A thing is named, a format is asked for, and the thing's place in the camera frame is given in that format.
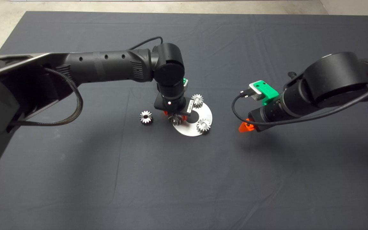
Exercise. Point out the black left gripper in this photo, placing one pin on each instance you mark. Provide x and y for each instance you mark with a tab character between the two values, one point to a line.
171	103

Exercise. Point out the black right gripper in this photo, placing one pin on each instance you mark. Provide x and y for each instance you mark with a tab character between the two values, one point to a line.
272	113

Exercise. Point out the larger steel gear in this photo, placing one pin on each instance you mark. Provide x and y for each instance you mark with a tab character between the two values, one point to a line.
175	120

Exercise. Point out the smaller dark steel gear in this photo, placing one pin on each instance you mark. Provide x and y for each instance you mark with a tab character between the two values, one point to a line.
146	117

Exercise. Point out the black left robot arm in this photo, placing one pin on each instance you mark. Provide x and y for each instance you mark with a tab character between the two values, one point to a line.
107	65

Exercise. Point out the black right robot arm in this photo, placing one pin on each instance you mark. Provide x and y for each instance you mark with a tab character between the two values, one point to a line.
331	76

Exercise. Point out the small steel gear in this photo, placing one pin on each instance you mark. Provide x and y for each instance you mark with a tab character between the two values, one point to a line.
197	101
203	126

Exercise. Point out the round metal plate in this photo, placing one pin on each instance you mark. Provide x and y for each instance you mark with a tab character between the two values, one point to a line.
190	130

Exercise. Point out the dark grey table cloth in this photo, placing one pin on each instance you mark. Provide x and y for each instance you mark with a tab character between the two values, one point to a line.
107	175

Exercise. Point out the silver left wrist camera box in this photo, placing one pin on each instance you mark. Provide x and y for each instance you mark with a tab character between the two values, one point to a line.
187	83

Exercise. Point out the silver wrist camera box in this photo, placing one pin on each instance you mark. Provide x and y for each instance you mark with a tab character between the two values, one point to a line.
187	83
256	89

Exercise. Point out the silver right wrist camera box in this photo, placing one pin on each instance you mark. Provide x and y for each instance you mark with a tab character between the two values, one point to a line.
256	89

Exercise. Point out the green right camera mount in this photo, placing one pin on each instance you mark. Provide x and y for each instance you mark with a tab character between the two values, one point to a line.
268	92

